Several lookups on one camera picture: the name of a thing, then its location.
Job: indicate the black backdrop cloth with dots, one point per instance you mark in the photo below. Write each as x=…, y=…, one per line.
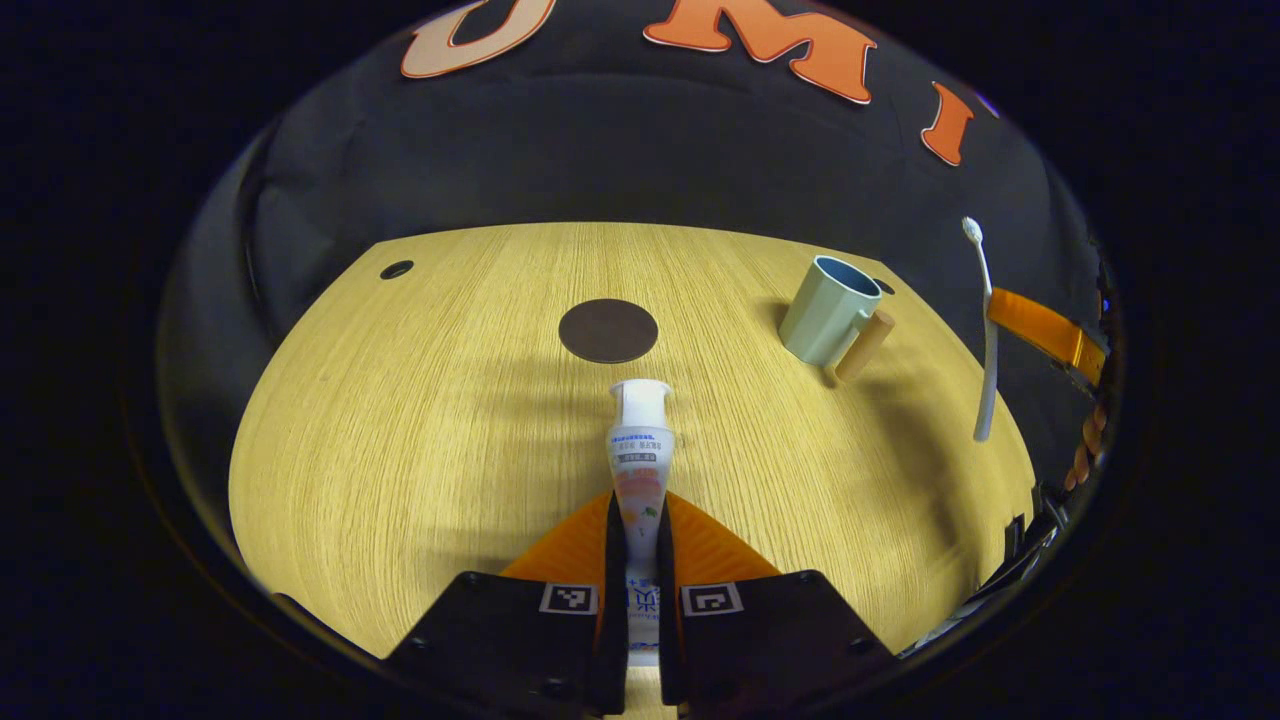
x=600, y=150

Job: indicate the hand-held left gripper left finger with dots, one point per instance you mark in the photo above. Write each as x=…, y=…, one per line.
x=615, y=560

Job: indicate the white toothpaste tube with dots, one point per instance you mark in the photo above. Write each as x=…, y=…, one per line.
x=640, y=460

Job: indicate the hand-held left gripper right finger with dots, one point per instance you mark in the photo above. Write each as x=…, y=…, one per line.
x=666, y=570

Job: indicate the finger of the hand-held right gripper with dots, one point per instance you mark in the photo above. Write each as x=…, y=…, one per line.
x=1045, y=330

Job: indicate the white toothbrush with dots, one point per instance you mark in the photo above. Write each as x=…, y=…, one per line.
x=990, y=380

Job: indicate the dark brown round coaster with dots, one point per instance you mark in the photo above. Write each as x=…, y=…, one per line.
x=608, y=331

